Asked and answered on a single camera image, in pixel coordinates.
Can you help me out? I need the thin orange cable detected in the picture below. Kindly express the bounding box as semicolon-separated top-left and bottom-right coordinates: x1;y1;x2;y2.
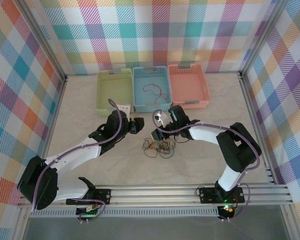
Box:
144;142;167;153

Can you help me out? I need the thin green cable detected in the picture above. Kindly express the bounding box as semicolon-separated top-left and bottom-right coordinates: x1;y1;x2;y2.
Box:
157;139;177;161

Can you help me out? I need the thin black cable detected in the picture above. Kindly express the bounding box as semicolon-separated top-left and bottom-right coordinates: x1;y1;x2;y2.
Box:
142;137;159;159

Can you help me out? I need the thin red cable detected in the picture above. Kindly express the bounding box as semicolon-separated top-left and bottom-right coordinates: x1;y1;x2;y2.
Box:
142;83;169;105

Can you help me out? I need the pink perforated plastic basket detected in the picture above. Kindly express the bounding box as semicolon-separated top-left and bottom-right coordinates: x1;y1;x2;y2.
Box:
167;62;212;111

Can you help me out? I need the green perforated plastic basket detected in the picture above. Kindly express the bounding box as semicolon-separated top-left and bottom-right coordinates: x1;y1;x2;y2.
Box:
96;67;136;118

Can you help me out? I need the blue perforated plastic basket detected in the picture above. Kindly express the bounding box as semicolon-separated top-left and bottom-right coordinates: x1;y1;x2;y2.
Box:
131;65;173;113

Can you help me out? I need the green controller board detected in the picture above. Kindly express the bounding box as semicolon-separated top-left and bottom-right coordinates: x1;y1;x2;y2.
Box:
76;204;101;217
218;204;236;216

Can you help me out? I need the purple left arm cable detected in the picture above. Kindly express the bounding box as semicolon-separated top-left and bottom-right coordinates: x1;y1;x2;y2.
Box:
31;98;124;224

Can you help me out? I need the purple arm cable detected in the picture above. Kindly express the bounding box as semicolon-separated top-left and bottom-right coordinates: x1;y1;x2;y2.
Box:
31;98;124;224
151;109;263;222

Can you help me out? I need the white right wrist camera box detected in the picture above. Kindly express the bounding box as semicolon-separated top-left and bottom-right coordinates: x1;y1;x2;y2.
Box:
155;111;167;127

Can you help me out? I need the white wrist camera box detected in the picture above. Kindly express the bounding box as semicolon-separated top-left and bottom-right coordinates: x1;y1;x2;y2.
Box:
155;111;167;127
115;103;132;116

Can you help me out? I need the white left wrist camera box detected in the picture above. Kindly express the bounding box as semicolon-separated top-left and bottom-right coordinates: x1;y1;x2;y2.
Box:
115;103;132;116

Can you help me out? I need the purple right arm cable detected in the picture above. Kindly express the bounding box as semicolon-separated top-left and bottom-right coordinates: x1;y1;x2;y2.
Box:
151;109;263;222

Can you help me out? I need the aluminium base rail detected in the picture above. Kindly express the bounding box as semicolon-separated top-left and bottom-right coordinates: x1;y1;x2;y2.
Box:
17;183;293;209

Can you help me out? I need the aluminium side rail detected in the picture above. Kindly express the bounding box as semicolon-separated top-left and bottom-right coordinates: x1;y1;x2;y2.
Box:
238;72;278;185
16;76;69;208

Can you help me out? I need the grey slotted cable duct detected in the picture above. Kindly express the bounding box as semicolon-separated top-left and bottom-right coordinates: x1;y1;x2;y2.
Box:
29;207;221;219

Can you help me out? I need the aluminium frame post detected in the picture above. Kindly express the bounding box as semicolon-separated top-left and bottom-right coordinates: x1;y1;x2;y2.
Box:
19;0;69;83
239;0;286;77

